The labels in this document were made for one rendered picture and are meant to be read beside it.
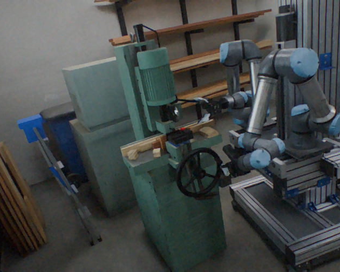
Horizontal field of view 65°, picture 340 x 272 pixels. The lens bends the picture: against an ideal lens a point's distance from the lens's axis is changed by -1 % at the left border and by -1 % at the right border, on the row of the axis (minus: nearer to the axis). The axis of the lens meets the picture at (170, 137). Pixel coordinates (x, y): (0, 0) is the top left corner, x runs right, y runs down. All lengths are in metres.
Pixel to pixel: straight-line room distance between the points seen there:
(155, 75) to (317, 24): 0.94
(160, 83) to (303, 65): 0.74
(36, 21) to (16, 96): 0.91
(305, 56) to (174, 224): 1.20
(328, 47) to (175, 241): 1.50
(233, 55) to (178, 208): 1.00
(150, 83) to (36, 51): 2.36
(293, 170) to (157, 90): 0.89
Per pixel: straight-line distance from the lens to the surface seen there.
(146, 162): 1.53
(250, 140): 1.33
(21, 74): 3.72
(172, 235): 1.84
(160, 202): 1.67
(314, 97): 1.39
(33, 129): 2.09
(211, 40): 4.72
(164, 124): 1.63
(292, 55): 1.25
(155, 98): 1.57
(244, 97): 1.71
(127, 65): 1.75
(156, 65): 1.53
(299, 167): 1.69
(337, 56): 1.91
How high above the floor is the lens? 1.55
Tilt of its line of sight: 21 degrees down
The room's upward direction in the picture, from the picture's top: 11 degrees counter-clockwise
